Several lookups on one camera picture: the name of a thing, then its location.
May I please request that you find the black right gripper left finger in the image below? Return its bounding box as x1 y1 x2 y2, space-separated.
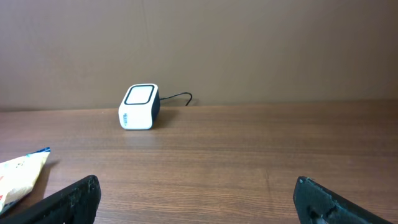
1 175 101 224

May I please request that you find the black scanner cable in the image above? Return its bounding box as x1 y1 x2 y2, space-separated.
159 91 193 106

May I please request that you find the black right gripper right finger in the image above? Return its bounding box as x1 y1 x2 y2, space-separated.
293 176 391 224

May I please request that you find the white barcode scanner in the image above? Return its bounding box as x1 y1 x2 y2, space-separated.
118 83 160 130

